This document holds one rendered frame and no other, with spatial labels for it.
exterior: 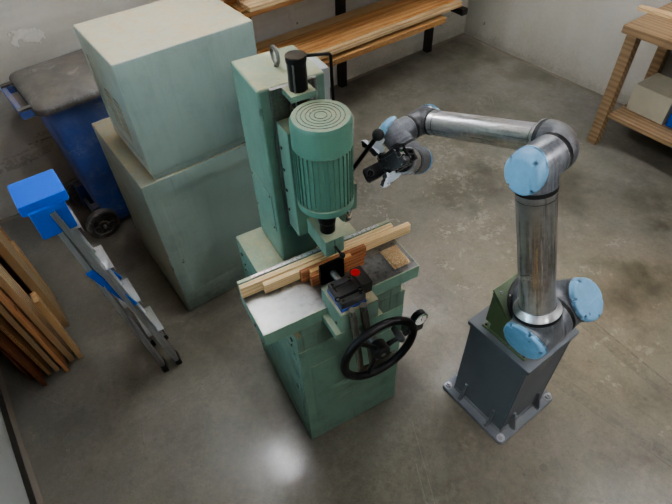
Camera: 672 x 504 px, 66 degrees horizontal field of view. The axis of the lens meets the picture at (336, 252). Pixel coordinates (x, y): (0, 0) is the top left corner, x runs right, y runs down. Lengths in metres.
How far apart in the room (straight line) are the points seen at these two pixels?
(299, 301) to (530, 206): 0.78
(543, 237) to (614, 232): 2.06
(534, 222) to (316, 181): 0.61
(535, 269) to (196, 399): 1.72
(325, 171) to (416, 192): 2.12
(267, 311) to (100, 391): 1.33
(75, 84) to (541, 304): 2.48
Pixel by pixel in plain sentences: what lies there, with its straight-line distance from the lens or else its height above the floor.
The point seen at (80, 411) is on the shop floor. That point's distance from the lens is 2.84.
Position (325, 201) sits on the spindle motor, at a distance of 1.52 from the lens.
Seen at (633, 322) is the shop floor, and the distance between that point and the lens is 3.14.
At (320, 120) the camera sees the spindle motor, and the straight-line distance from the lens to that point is 1.43.
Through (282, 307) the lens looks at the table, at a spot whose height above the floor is 0.90.
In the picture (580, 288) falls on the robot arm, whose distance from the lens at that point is 1.87.
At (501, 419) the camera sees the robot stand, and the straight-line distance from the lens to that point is 2.47.
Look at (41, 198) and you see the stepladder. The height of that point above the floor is 1.16.
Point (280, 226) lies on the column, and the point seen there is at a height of 0.99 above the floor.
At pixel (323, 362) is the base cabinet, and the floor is 0.59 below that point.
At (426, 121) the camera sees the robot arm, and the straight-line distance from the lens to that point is 1.86.
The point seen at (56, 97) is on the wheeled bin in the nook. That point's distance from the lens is 3.07.
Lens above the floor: 2.27
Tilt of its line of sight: 47 degrees down
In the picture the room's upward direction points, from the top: 3 degrees counter-clockwise
